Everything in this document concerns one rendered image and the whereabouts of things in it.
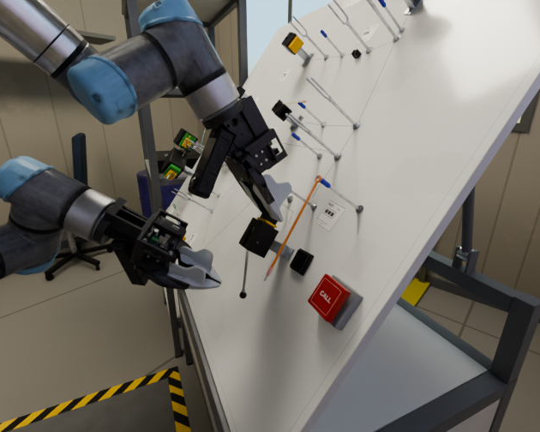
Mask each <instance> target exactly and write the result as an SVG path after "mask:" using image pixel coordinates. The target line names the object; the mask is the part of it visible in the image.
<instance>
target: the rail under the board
mask: <svg viewBox="0 0 540 432"><path fill-rule="evenodd" d="M177 292H178V295H179V298H180V301H181V304H182V307H183V312H184V316H185V319H186V322H187V325H188V329H189V334H190V337H191V340H192V343H193V346H194V349H195V354H196V358H197V361H198V364H199V367H200V371H201V376H202V379H203V382H204V385H205V388H206V391H207V396H208V400H209V403H210V406H211V409H212V413H213V418H214V421H215V424H216V427H217V430H218V432H231V431H230V427H229V424H228V422H227V419H226V416H225V412H224V409H223V406H222V404H221V401H220V398H219V394H218V391H217V388H216V385H215V382H214V379H213V375H212V372H211V370H210V367H209V364H208V361H207V357H206V354H205V351H204V348H203V345H202V342H201V338H200V335H199V333H198V330H197V327H196V324H195V320H194V317H193V314H192V311H191V308H190V306H189V301H188V298H187V296H186V293H185V290H182V289H177Z"/></svg>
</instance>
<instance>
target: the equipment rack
mask: <svg viewBox="0 0 540 432"><path fill-rule="evenodd" d="M157 1H158V0H121V11H122V15H124V20H125V26H126V34H127V39H130V38H133V37H134V36H136V35H138V34H140V33H141V27H140V25H139V22H138V19H139V16H140V14H141V13H142V12H143V10H145V9H146V8H147V7H148V6H150V5H151V4H152V3H156V2H157ZM188 2H189V4H190V6H191V7H192V8H193V10H194V12H195V13H196V15H197V16H198V18H199V20H200V21H201V22H202V24H203V26H204V28H207V36H208V38H209V39H210V41H211V42H212V44H213V47H214V49H215V33H214V27H215V26H216V25H217V24H218V23H220V22H221V21H222V20H223V19H224V18H225V17H226V16H228V14H230V12H232V10H234V9H235V8H237V39H238V67H239V86H235V87H236V88H237V87H240V86H241V87H243V85H244V83H245V82H246V80H247V79H248V78H249V76H248V37H247V0H188ZM215 50H216V49H215ZM160 98H184V96H183V95H182V93H181V91H180V90H179V88H178V87H176V88H174V89H173V90H171V91H170V92H168V93H166V94H164V95H163V96H161V97H160ZM138 118H139V124H140V131H141V142H142V148H143V154H144V160H145V166H146V173H147V184H148V190H149V196H150V203H151V209H152V214H156V212H158V210H159V209H162V210H164V209H163V202H162V195H161V188H160V186H166V185H175V184H183V183H184V182H185V180H186V178H187V176H188V175H187V174H186V173H184V172H182V173H181V174H180V175H179V177H180V178H177V179H175V178H174V179H173V181H172V182H170V179H168V178H167V179H166V177H165V175H164V173H159V169H158V162H157V155H156V148H155V141H154V134H153V121H152V115H151V108H150V104H148V105H146V106H144V107H142V108H141V109H140V110H138ZM160 179H162V180H160ZM169 182H170V184H169ZM162 288H163V294H164V300H165V305H166V304H167V307H168V311H169V316H170V319H171V330H172V337H173V344H174V350H175V358H178V357H182V356H183V355H182V351H181V344H180V337H179V330H178V328H181V327H182V326H181V322H180V320H181V319H180V312H179V304H178V297H177V289H172V288H165V287H162Z"/></svg>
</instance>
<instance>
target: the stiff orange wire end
mask: <svg viewBox="0 0 540 432"><path fill-rule="evenodd" d="M318 177H319V178H320V179H319V180H318V181H317V178H315V184H314V186H313V188H312V190H311V191H310V193H309V195H308V197H307V199H306V201H305V202H304V204H303V207H302V209H301V210H300V212H299V214H298V216H297V218H296V220H295V222H294V223H293V225H292V227H291V229H290V231H289V233H288V235H287V237H286V238H285V240H284V242H283V244H282V246H281V248H280V250H279V252H278V254H277V255H276V257H275V259H274V261H273V264H272V265H271V266H270V268H269V269H268V271H267V276H269V275H270V274H271V272H272V270H273V266H274V265H275V263H276V261H277V260H278V258H279V255H280V253H281V252H282V250H283V248H284V246H285V244H286V242H287V240H288V238H289V237H290V235H291V233H292V231H293V229H294V227H295V225H296V223H297V222H298V220H299V218H300V216H301V214H302V212H303V210H304V208H305V207H306V205H307V203H308V201H309V198H310V196H311V195H312V194H313V192H314V190H315V187H316V185H317V184H318V183H319V182H320V181H321V180H322V176H321V175H318ZM267 276H266V278H265V279H264V281H266V279H267Z"/></svg>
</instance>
